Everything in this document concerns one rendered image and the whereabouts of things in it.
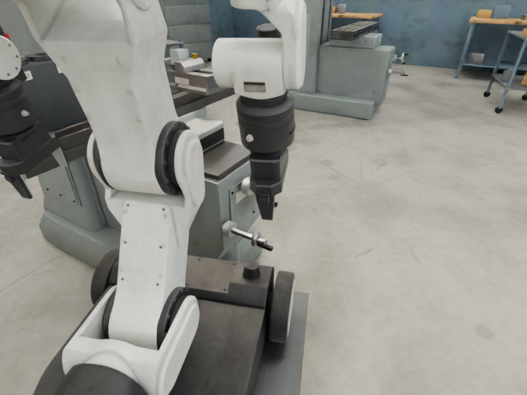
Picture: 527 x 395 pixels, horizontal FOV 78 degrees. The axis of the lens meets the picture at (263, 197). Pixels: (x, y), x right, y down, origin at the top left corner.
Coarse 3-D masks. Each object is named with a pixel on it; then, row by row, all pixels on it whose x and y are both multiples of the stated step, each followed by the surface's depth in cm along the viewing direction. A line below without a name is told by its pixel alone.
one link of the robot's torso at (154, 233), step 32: (192, 160) 60; (128, 192) 68; (192, 192) 63; (128, 224) 65; (160, 224) 64; (128, 256) 66; (160, 256) 64; (128, 288) 66; (160, 288) 65; (128, 320) 65; (160, 320) 64
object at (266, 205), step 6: (258, 198) 56; (264, 198) 55; (270, 198) 55; (258, 204) 57; (264, 204) 56; (270, 204) 56; (264, 210) 57; (270, 210) 57; (264, 216) 59; (270, 216) 58
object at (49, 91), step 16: (32, 64) 89; (48, 64) 92; (32, 80) 89; (48, 80) 93; (64, 80) 97; (32, 96) 90; (48, 96) 94; (64, 96) 98; (48, 112) 95; (64, 112) 99; (80, 112) 104; (48, 128) 96
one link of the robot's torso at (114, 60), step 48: (48, 0) 46; (96, 0) 47; (144, 0) 42; (48, 48) 46; (96, 48) 44; (144, 48) 46; (96, 96) 50; (144, 96) 51; (96, 144) 57; (144, 144) 54; (144, 192) 62
